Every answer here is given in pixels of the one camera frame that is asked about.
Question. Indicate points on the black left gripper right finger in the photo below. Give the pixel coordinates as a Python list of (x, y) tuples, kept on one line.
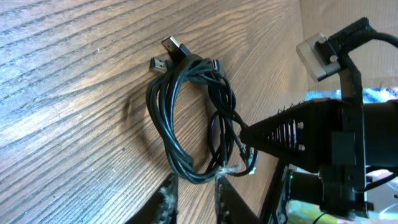
[(230, 208)]

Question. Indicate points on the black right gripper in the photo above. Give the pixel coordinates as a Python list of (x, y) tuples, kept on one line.
[(301, 135)]

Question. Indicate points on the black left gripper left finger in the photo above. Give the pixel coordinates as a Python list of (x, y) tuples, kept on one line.
[(162, 206)]

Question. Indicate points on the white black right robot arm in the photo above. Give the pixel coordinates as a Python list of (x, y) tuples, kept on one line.
[(380, 137)]

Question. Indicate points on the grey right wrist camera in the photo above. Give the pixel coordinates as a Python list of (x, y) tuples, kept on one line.
[(318, 57)]

